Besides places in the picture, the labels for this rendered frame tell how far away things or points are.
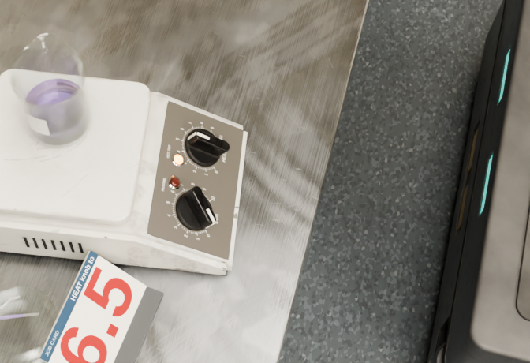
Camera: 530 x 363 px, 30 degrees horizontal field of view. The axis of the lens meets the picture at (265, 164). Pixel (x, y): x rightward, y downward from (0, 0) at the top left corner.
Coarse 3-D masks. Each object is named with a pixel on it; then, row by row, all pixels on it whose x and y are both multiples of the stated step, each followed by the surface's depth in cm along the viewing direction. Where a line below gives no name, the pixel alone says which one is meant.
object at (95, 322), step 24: (96, 264) 76; (96, 288) 76; (120, 288) 77; (72, 312) 74; (96, 312) 76; (120, 312) 77; (72, 336) 74; (96, 336) 75; (72, 360) 74; (96, 360) 75
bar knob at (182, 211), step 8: (192, 192) 76; (200, 192) 76; (184, 200) 77; (192, 200) 76; (200, 200) 76; (208, 200) 78; (176, 208) 76; (184, 208) 76; (192, 208) 76; (200, 208) 76; (208, 208) 76; (184, 216) 76; (192, 216) 77; (200, 216) 76; (208, 216) 76; (184, 224) 76; (192, 224) 76; (200, 224) 76; (208, 224) 76
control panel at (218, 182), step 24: (168, 120) 79; (192, 120) 80; (216, 120) 81; (168, 144) 78; (240, 144) 82; (168, 168) 77; (192, 168) 78; (216, 168) 80; (168, 192) 76; (216, 192) 79; (168, 216) 76; (216, 216) 78; (168, 240) 75; (192, 240) 76; (216, 240) 77
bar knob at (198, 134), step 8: (192, 136) 78; (200, 136) 78; (208, 136) 78; (192, 144) 78; (200, 144) 78; (208, 144) 78; (216, 144) 78; (224, 144) 79; (192, 152) 79; (200, 152) 79; (208, 152) 79; (216, 152) 79; (224, 152) 79; (192, 160) 79; (200, 160) 79; (208, 160) 79; (216, 160) 80
